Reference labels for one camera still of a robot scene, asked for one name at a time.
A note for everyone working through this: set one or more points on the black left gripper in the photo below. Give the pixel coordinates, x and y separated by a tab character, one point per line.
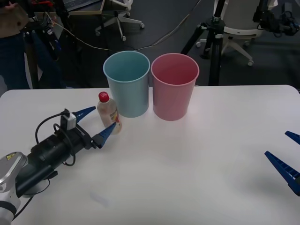
78	138

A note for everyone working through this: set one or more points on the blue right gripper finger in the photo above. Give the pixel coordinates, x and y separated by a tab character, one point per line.
284	170
294	136

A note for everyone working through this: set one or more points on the clear bottle with red cap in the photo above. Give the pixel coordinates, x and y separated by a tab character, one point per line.
108	112

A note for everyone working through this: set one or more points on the silver and black left arm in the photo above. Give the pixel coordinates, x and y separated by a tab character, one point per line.
45	151

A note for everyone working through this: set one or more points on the pale blue plastic bin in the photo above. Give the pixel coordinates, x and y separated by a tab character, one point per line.
131	93

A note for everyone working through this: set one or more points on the pink plastic bin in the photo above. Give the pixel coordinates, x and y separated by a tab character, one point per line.
173	98

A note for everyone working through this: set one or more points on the black tripod with blue parts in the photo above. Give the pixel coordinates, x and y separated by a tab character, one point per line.
52	44

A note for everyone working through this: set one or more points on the plain black tripod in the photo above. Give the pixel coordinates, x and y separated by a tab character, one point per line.
214	58

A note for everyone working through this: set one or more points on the person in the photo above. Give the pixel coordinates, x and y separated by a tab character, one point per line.
10	51

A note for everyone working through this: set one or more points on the dark desk with wooden edge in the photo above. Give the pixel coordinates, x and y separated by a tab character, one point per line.
86	9

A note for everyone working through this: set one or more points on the white office chair broad seat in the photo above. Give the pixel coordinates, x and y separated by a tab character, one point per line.
241	30

